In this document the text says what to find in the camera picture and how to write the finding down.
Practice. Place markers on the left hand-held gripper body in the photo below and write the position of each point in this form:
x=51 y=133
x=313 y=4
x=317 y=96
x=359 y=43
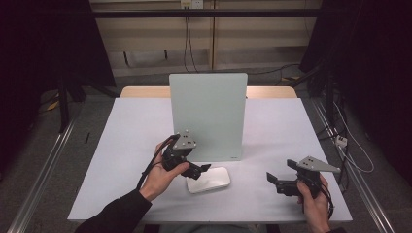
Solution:
x=184 y=142

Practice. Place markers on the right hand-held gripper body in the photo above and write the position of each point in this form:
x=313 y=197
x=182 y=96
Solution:
x=312 y=164

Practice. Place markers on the white board eraser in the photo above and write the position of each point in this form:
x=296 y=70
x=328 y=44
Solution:
x=210 y=181

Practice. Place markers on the person's right hand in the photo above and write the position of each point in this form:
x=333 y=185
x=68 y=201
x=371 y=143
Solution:
x=315 y=210

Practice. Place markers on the person's left hand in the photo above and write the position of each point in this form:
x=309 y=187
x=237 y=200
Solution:
x=158 y=181

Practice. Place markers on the white power strip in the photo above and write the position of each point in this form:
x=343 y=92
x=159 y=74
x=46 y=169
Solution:
x=341 y=141

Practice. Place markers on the white table mat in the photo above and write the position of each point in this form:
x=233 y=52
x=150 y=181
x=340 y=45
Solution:
x=275 y=129

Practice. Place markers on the pale green glass whiteboard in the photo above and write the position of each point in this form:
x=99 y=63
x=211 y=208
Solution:
x=210 y=106

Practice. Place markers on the wooden table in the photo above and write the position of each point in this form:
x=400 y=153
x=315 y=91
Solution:
x=142 y=92

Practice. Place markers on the small black floor item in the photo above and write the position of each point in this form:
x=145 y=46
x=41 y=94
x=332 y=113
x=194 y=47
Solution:
x=87 y=138

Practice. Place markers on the black curtain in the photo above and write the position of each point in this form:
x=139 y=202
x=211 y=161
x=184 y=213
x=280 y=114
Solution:
x=45 y=48
x=372 y=64

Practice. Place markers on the black metal stand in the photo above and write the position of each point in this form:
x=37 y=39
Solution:
x=63 y=106

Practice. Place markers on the black horizontal bar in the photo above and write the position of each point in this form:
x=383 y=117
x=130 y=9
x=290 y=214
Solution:
x=162 y=13

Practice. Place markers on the aluminium floor rail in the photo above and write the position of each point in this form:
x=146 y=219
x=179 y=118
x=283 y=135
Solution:
x=362 y=187
x=42 y=174

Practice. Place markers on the wooden wall post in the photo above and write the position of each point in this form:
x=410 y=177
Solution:
x=212 y=35

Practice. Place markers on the white wall socket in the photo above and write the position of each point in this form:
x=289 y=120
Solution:
x=191 y=4

